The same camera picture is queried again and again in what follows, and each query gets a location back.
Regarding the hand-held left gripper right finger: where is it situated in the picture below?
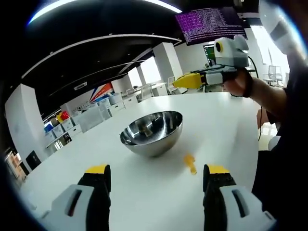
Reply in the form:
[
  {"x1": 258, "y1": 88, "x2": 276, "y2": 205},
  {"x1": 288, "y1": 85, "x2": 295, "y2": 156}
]
[{"x1": 203, "y1": 164, "x2": 277, "y2": 231}]

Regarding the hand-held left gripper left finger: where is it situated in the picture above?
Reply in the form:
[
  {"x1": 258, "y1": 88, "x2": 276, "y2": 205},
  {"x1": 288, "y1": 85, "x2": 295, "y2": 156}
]
[{"x1": 42, "y1": 164, "x2": 112, "y2": 231}]

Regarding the group of yellow QQ candies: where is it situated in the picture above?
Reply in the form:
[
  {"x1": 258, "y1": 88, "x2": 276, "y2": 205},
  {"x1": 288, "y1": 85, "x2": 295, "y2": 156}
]
[{"x1": 183, "y1": 154, "x2": 198, "y2": 175}]

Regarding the stainless steel bowl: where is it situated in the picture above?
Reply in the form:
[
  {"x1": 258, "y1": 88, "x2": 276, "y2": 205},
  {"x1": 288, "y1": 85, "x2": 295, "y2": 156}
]
[{"x1": 119, "y1": 110, "x2": 183, "y2": 157}]

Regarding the person's right hand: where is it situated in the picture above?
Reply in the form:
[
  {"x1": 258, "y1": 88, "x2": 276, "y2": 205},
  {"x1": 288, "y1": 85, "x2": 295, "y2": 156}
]
[{"x1": 223, "y1": 69, "x2": 250, "y2": 97}]

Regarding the dark desktop monitor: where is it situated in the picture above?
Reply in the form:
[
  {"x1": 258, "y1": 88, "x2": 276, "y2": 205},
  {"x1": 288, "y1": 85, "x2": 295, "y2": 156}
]
[{"x1": 203, "y1": 43, "x2": 217, "y2": 68}]

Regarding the large screen with purple text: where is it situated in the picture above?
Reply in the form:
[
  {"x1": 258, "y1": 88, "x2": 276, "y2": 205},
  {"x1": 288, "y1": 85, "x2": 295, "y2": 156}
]
[{"x1": 175, "y1": 6, "x2": 248, "y2": 46}]

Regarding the white mesh office chair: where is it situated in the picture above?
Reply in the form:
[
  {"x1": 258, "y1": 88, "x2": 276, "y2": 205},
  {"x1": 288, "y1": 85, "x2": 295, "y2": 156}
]
[{"x1": 263, "y1": 64, "x2": 282, "y2": 84}]

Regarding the white grey worn device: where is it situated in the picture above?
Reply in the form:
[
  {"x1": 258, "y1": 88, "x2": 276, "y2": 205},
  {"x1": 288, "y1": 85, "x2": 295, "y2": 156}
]
[{"x1": 258, "y1": 0, "x2": 301, "y2": 58}]

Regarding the person's dark clothed torso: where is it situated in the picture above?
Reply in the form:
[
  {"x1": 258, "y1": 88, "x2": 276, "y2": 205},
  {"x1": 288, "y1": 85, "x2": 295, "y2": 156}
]
[{"x1": 251, "y1": 72, "x2": 308, "y2": 224}]

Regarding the black floor box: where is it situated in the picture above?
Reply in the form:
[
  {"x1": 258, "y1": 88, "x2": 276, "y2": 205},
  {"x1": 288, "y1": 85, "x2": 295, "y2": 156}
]
[{"x1": 25, "y1": 150, "x2": 41, "y2": 170}]

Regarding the white table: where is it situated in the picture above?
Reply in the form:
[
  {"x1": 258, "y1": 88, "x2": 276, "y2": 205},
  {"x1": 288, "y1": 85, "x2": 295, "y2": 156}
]
[{"x1": 19, "y1": 92, "x2": 262, "y2": 231}]

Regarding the white rounded object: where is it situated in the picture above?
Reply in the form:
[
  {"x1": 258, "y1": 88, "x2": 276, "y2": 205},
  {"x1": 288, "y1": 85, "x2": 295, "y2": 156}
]
[{"x1": 268, "y1": 136, "x2": 282, "y2": 150}]

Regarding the row of white storage cabinets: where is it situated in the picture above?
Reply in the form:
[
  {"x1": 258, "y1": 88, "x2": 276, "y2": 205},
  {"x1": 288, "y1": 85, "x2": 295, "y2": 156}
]
[{"x1": 44, "y1": 96, "x2": 127, "y2": 147}]

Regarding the white hanging ceiling sign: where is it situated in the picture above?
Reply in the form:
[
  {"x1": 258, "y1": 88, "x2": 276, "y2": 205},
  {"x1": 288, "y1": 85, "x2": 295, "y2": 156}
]
[{"x1": 73, "y1": 81, "x2": 88, "y2": 91}]

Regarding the black wrist strap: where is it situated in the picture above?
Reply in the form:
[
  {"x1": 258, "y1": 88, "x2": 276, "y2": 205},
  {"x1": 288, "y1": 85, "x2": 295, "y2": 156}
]
[{"x1": 242, "y1": 68, "x2": 254, "y2": 98}]

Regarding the red blue striped wall poster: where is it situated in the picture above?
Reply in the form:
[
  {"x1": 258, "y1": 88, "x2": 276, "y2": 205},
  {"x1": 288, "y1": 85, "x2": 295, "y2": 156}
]
[{"x1": 90, "y1": 82, "x2": 114, "y2": 102}]

